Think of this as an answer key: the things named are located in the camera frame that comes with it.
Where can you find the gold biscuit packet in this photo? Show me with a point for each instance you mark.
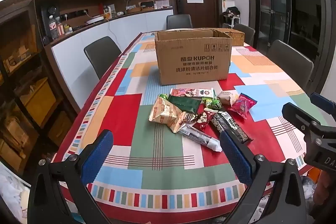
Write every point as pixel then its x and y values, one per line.
pixel 164 113

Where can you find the green panda snack packet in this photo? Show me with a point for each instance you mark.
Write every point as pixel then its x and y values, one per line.
pixel 212 103

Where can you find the white sideboard counter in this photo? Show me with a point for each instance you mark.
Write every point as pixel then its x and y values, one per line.
pixel 71 61

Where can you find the black glass sliding door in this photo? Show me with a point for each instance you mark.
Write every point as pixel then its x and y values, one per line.
pixel 275 3

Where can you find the flat white kitchen scale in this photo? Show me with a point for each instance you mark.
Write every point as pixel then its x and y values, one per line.
pixel 94 20

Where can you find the long white cookie packet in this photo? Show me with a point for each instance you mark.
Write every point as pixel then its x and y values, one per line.
pixel 199 137

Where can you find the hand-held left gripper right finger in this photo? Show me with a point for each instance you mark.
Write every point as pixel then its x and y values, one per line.
pixel 236 158

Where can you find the black white striped packet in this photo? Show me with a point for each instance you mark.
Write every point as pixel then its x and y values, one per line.
pixel 187 119

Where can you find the long black snack packet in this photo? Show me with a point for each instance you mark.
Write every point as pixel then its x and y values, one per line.
pixel 228 124

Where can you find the pink snack packet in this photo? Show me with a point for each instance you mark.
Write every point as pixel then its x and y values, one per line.
pixel 241 106

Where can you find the beige snack packet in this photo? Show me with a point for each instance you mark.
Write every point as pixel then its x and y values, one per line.
pixel 227 98

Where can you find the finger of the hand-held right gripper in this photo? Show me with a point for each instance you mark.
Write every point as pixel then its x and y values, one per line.
pixel 324 104
pixel 296 113

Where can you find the large cardboard box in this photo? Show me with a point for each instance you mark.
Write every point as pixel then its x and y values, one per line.
pixel 191 64

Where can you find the dark green snack packet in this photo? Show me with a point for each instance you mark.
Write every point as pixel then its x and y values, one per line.
pixel 183 104

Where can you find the white desk lamp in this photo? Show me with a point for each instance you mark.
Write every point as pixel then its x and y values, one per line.
pixel 128 3

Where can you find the grey dining chair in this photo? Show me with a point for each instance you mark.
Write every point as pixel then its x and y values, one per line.
pixel 102 56
pixel 288 64
pixel 245 32
pixel 179 22

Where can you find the dark glass display cabinet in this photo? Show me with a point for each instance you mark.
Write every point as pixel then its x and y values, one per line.
pixel 23 87

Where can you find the white stool with bag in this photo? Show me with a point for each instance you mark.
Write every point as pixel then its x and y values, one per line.
pixel 232 16

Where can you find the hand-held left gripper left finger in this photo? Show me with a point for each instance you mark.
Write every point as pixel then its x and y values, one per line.
pixel 99 150

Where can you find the small yellow bottle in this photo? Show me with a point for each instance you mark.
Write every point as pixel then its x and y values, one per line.
pixel 68 29

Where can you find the tall water bottle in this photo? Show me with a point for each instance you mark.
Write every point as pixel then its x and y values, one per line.
pixel 53 28

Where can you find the short water bottle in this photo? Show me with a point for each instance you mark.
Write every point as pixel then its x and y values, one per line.
pixel 60 27

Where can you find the brown red chocolate packet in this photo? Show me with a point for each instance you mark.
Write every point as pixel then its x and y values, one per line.
pixel 204 120

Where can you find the white donut print packet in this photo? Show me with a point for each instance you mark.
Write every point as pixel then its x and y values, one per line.
pixel 191 92

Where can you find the small green candy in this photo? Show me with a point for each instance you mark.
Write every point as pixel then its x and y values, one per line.
pixel 163 96

